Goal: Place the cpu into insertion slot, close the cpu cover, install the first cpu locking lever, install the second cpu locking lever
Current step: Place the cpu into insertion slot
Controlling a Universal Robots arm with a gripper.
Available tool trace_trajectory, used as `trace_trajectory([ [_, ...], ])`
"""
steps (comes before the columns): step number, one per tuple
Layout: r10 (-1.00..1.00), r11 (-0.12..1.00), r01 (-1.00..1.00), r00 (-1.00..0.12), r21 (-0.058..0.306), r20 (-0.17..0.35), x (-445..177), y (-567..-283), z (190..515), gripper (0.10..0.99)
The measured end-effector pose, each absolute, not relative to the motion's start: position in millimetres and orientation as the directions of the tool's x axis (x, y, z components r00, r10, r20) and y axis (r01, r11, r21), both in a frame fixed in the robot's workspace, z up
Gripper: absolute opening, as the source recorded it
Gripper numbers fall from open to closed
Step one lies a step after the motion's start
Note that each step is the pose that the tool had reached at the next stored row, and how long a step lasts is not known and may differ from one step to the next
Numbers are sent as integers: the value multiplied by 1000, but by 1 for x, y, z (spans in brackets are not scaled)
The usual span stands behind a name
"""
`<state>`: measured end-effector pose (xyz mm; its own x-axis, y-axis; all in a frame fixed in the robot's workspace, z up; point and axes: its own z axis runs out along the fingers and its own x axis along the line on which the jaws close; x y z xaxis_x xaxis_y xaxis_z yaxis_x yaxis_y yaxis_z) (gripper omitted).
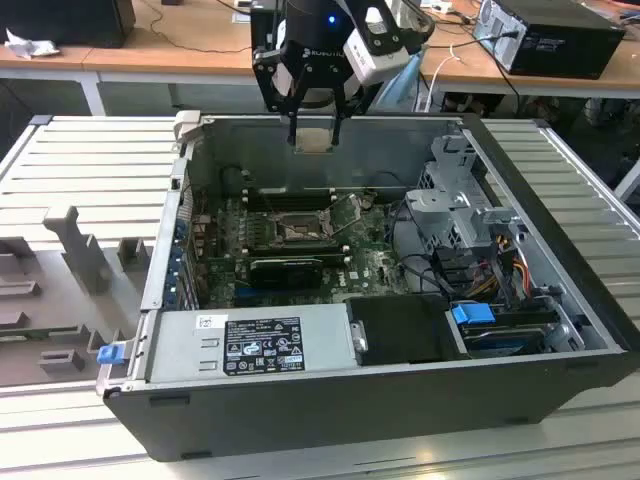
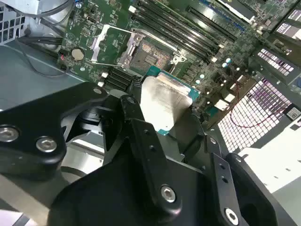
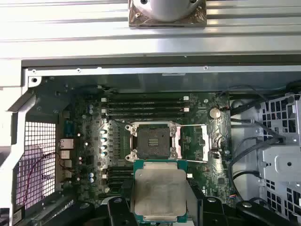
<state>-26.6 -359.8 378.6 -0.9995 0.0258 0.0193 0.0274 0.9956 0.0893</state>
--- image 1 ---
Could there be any CPU socket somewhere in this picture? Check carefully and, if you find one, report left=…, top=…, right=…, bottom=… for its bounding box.
left=269, top=208, right=337, bottom=247

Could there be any black desktop computer silver end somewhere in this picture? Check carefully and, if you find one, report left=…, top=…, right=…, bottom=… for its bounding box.
left=473, top=0, right=627, bottom=81

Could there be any white cable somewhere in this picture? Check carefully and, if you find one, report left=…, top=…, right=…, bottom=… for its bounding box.
left=414, top=42, right=461, bottom=114

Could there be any crumpled white paper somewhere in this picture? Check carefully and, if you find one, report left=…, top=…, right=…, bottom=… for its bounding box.
left=3, top=27, right=62, bottom=60

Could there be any small silver CPU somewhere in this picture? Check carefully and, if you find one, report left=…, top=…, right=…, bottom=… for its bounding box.
left=294, top=127, right=335, bottom=155

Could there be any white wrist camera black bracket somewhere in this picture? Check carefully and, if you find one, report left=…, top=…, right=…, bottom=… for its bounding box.
left=344, top=5, right=411, bottom=84

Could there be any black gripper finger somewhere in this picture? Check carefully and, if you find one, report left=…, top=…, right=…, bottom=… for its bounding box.
left=330, top=82, right=375, bottom=149
left=252, top=47, right=307, bottom=147

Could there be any large black box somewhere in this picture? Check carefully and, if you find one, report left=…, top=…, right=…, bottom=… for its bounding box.
left=0, top=0, right=137, bottom=50

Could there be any silver metal drive cage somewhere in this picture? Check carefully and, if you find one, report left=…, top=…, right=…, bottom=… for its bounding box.
left=404, top=132, right=526, bottom=251

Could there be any open black PC case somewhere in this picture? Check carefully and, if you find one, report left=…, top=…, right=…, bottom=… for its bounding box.
left=94, top=110, right=640, bottom=464

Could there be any black graphics card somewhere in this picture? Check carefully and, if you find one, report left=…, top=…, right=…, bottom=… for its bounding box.
left=248, top=257, right=325, bottom=291

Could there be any blue disk carrier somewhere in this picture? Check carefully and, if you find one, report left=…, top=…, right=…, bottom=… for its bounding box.
left=449, top=301, right=497, bottom=345

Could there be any hard disk drive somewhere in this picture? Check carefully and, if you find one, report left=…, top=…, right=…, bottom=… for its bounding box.
left=462, top=324, right=549, bottom=359

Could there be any orange yellow wire bundle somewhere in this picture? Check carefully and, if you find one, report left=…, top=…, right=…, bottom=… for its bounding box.
left=467, top=237, right=534, bottom=304

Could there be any grey power supply unit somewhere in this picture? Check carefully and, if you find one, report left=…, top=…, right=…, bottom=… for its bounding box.
left=147, top=303, right=359, bottom=384

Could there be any black RAM slot bank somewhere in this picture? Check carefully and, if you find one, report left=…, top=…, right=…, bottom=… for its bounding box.
left=243, top=185, right=336, bottom=212
left=242, top=238, right=351, bottom=266

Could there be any grey case latch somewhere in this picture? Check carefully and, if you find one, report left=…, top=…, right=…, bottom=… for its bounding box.
left=172, top=110, right=202, bottom=151

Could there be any white metal frame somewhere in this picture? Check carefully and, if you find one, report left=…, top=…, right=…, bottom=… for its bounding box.
left=613, top=158, right=640, bottom=201

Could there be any green RAM stick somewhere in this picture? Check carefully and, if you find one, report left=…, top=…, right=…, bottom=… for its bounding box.
left=0, top=327, right=80, bottom=345

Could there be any metal socket cover frame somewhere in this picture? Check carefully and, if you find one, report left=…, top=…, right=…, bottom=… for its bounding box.
left=325, top=192, right=370, bottom=237

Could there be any green motherboard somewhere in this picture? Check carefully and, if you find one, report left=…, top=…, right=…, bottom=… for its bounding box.
left=192, top=192, right=416, bottom=309

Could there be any grey parts rack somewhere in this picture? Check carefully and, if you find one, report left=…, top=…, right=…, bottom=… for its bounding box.
left=0, top=204, right=156, bottom=389

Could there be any small black upright box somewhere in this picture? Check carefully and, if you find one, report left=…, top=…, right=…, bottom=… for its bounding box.
left=249, top=3, right=282, bottom=51

